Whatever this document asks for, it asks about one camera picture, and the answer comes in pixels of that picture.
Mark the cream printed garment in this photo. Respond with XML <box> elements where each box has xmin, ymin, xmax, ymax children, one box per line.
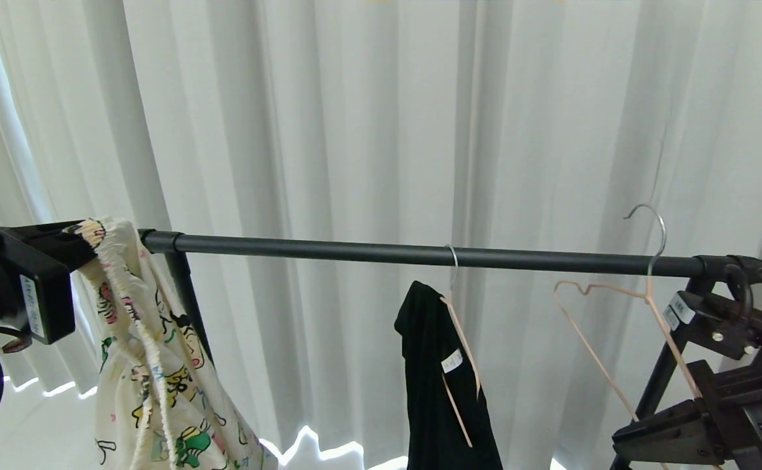
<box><xmin>71</xmin><ymin>217</ymin><xmax>279</xmax><ymax>470</ymax></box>

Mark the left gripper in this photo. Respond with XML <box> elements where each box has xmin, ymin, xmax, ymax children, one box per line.
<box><xmin>0</xmin><ymin>212</ymin><xmax>99</xmax><ymax>345</ymax></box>

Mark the black clothes rack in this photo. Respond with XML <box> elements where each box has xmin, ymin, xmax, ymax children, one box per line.
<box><xmin>138</xmin><ymin>228</ymin><xmax>762</xmax><ymax>470</ymax></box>

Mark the black garment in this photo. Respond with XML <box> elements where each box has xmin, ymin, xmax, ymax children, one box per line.
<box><xmin>394</xmin><ymin>281</ymin><xmax>504</xmax><ymax>470</ymax></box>

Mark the pink clothes hanger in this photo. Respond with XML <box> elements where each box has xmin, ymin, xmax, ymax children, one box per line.
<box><xmin>439</xmin><ymin>245</ymin><xmax>483</xmax><ymax>448</ymax></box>
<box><xmin>554</xmin><ymin>204</ymin><xmax>727</xmax><ymax>470</ymax></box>

